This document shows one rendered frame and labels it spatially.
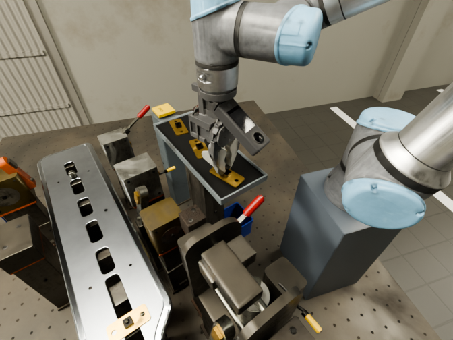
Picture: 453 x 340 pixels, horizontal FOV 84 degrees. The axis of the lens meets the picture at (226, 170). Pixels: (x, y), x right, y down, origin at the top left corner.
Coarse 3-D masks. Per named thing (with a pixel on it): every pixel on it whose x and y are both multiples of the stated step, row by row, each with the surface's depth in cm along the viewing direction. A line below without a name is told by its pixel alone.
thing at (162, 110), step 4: (164, 104) 86; (168, 104) 86; (152, 108) 84; (156, 108) 84; (160, 108) 84; (164, 108) 84; (168, 108) 84; (172, 108) 84; (156, 112) 83; (160, 112) 83; (164, 112) 83; (168, 112) 83; (172, 112) 83; (160, 116) 82; (164, 116) 83
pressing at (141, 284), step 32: (64, 160) 89; (96, 160) 89; (64, 192) 78; (96, 192) 78; (64, 224) 70; (128, 224) 69; (64, 256) 63; (128, 256) 63; (96, 288) 57; (128, 288) 57; (160, 288) 57; (96, 320) 52; (160, 320) 52
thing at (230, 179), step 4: (212, 168) 62; (212, 172) 60; (228, 172) 60; (232, 172) 61; (216, 176) 60; (220, 176) 60; (224, 176) 59; (228, 176) 59; (232, 176) 60; (236, 176) 60; (240, 176) 60; (224, 180) 59; (228, 180) 59; (232, 180) 59; (240, 180) 59; (232, 184) 58; (236, 184) 58
